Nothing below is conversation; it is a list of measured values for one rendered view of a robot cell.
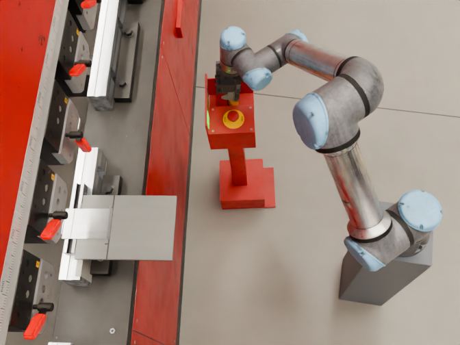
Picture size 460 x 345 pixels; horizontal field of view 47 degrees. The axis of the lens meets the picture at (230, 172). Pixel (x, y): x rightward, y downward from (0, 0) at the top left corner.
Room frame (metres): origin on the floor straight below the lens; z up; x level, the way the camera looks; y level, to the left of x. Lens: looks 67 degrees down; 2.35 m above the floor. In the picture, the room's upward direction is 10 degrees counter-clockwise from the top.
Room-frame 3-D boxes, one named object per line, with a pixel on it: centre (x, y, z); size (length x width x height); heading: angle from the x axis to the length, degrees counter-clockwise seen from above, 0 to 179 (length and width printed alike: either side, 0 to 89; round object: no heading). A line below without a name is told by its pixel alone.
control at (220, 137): (0.90, -0.04, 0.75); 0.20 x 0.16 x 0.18; 171
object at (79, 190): (0.53, 0.44, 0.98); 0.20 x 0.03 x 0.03; 169
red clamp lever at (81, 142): (0.64, 0.35, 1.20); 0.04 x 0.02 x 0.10; 79
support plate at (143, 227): (0.47, 0.30, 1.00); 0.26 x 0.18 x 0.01; 79
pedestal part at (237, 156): (0.90, -0.04, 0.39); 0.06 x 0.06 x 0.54; 81
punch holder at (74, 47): (0.87, 0.37, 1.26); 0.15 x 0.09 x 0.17; 169
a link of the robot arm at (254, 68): (0.87, -0.13, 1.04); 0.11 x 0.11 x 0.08; 24
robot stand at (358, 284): (0.38, -0.48, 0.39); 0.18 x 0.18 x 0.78; 70
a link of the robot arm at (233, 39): (0.95, -0.08, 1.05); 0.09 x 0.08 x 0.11; 24
